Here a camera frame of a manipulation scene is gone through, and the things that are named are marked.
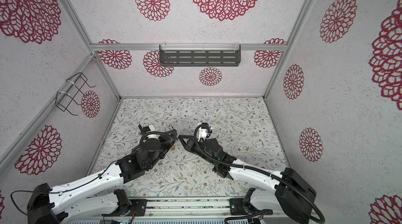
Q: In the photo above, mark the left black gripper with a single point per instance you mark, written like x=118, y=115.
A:
x=167, y=139

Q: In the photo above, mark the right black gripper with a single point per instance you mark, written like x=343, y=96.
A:
x=192, y=146

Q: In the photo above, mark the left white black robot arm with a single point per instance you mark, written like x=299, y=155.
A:
x=100, y=193

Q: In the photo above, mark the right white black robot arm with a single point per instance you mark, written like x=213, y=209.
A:
x=284, y=191

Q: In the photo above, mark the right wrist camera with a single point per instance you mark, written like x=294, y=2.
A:
x=203, y=132

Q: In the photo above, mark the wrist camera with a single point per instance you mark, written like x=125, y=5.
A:
x=146, y=129
x=203, y=132

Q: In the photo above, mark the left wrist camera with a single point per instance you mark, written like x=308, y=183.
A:
x=146, y=129

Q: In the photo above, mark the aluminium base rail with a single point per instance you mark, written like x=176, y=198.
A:
x=188, y=206

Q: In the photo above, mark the dark metal wall shelf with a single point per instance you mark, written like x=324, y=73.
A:
x=199, y=56

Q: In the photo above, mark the black wire wall basket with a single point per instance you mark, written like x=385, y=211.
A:
x=64, y=99

